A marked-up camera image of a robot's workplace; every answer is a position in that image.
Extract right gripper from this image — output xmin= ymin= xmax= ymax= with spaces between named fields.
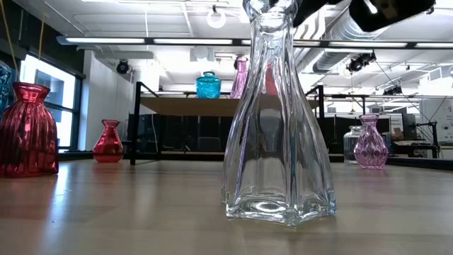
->
xmin=292 ymin=0 xmax=437 ymax=33

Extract red ribbed bottle vase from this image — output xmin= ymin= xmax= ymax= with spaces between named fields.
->
xmin=264 ymin=63 xmax=279 ymax=96

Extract tall pink glass vase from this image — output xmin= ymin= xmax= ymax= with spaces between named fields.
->
xmin=229 ymin=55 xmax=250 ymax=100

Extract short round teal vase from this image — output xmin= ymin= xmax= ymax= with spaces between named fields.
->
xmin=195 ymin=70 xmax=222 ymax=100

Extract pink diamond-pattern vase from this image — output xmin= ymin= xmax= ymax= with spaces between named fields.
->
xmin=353 ymin=113 xmax=389 ymax=170

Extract tall clear glass vase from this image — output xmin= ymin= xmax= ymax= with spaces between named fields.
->
xmin=221 ymin=0 xmax=337 ymax=227

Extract red flared ribbed vase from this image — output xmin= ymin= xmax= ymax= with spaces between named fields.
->
xmin=0 ymin=81 xmax=59 ymax=179

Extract black ceiling spotlight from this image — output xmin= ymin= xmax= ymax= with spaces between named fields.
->
xmin=345 ymin=52 xmax=377 ymax=74
xmin=382 ymin=84 xmax=403 ymax=96

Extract clear ribbed glass jar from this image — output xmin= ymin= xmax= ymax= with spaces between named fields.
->
xmin=343 ymin=125 xmax=365 ymax=166

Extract black computer monitor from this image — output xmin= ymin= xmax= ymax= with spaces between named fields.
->
xmin=401 ymin=112 xmax=418 ymax=141

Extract black overhead light bar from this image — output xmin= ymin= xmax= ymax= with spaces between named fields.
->
xmin=56 ymin=34 xmax=453 ymax=50

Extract black clamp stand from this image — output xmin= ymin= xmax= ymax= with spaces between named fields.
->
xmin=410 ymin=120 xmax=442 ymax=159

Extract black room divider panels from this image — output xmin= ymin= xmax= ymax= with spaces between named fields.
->
xmin=127 ymin=113 xmax=234 ymax=153

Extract small red bulbous vase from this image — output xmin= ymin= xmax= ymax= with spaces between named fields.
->
xmin=92 ymin=118 xmax=125 ymax=164

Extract silver ventilation duct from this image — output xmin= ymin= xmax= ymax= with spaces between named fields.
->
xmin=295 ymin=10 xmax=386 ymax=74

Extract white ring lamp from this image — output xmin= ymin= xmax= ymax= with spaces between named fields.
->
xmin=206 ymin=6 xmax=227 ymax=30

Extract wooden shelf with black frame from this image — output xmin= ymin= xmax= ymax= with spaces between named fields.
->
xmin=129 ymin=81 xmax=326 ymax=167

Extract black aluminium table frame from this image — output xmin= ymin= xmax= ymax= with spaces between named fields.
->
xmin=58 ymin=150 xmax=453 ymax=171

